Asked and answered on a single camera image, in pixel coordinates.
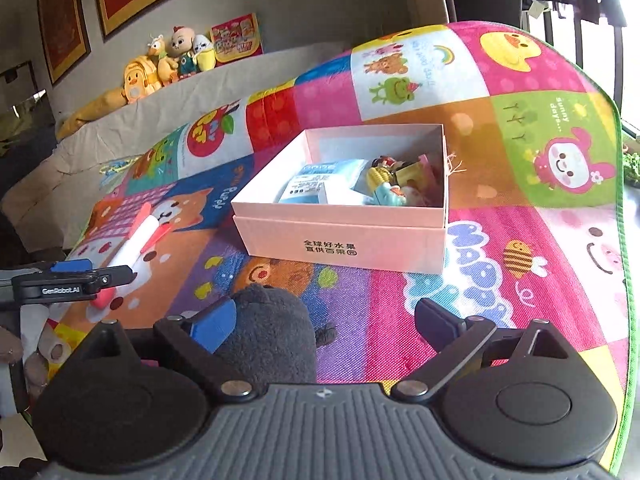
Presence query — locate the pink cardboard box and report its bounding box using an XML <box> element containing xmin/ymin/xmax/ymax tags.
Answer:
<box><xmin>231</xmin><ymin>123</ymin><xmax>449</xmax><ymax>276</ymax></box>

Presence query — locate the small yellow duck plush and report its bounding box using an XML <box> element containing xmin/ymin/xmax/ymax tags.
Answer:
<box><xmin>146</xmin><ymin>35</ymin><xmax>178</xmax><ymax>86</ymax></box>

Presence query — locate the long yellow plush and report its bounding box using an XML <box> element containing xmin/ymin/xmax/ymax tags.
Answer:
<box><xmin>56</xmin><ymin>87</ymin><xmax>127</xmax><ymax>141</ymax></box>

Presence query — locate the frayed straw bundle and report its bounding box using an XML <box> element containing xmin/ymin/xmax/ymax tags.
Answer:
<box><xmin>444</xmin><ymin>152</ymin><xmax>467</xmax><ymax>179</ymax></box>

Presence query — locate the person's left hand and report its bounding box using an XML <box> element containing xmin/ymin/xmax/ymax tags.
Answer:
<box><xmin>0</xmin><ymin>305</ymin><xmax>72</xmax><ymax>401</ymax></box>

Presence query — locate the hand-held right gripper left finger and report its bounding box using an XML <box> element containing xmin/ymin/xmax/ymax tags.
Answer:
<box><xmin>70</xmin><ymin>297</ymin><xmax>252</xmax><ymax>403</ymax></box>

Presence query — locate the colourful cartoon play mat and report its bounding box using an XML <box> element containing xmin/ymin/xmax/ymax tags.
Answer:
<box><xmin>47</xmin><ymin>20</ymin><xmax>640</xmax><ymax>473</ymax></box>

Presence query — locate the blue white wipes packet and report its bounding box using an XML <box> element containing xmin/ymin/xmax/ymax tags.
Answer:
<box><xmin>277</xmin><ymin>158</ymin><xmax>368</xmax><ymax>206</ymax></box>

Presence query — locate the white yellow banana plush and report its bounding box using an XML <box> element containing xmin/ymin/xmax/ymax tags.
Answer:
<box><xmin>192</xmin><ymin>35</ymin><xmax>217</xmax><ymax>72</ymax></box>

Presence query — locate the yellow corn toy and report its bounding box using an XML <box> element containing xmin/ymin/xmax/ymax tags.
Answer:
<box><xmin>366</xmin><ymin>166</ymin><xmax>398</xmax><ymax>193</ymax></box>

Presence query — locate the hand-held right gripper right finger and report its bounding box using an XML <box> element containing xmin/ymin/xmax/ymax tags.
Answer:
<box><xmin>390</xmin><ymin>298</ymin><xmax>577</xmax><ymax>403</ymax></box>

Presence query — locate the yellow duck plush backpack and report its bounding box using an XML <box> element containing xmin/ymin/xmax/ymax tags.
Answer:
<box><xmin>122</xmin><ymin>57</ymin><xmax>162</xmax><ymax>105</ymax></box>

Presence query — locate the dark grey plush toy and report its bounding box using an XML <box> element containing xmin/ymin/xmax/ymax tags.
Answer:
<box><xmin>212</xmin><ymin>284</ymin><xmax>338</xmax><ymax>396</ymax></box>

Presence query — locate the white toy with red fins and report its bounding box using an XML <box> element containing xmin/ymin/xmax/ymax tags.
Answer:
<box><xmin>91</xmin><ymin>203</ymin><xmax>173</xmax><ymax>311</ymax></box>

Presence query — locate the green potted plant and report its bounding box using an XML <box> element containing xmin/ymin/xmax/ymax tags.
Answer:
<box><xmin>620</xmin><ymin>150</ymin><xmax>640</xmax><ymax>186</ymax></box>

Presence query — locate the big-headed doll plush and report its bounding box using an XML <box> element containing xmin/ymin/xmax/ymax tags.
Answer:
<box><xmin>167</xmin><ymin>26</ymin><xmax>198</xmax><ymax>81</ymax></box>

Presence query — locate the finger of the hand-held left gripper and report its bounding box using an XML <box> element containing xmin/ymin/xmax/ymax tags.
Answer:
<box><xmin>97</xmin><ymin>266</ymin><xmax>136</xmax><ymax>287</ymax></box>
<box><xmin>50</xmin><ymin>258</ymin><xmax>94</xmax><ymax>273</ymax></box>

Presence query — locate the red toy package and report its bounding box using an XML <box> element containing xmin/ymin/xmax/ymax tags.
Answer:
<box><xmin>210</xmin><ymin>12</ymin><xmax>263</xmax><ymax>63</ymax></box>

